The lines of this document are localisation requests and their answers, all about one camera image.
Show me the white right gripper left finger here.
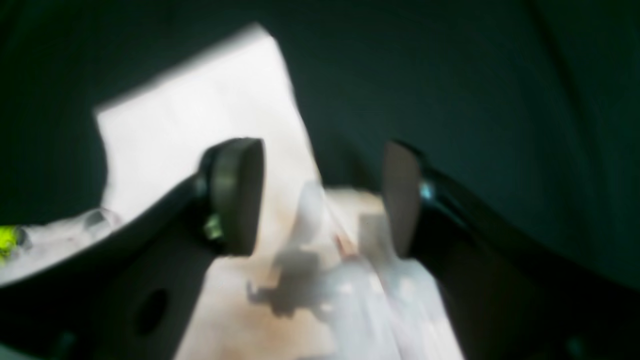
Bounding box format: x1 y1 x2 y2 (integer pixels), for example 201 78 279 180
0 137 265 360

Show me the pink T-shirt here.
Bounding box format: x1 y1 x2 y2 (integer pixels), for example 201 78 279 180
0 22 466 360

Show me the black table cloth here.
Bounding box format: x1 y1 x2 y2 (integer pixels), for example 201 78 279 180
0 0 639 290

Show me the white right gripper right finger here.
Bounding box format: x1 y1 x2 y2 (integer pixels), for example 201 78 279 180
382 140 640 360

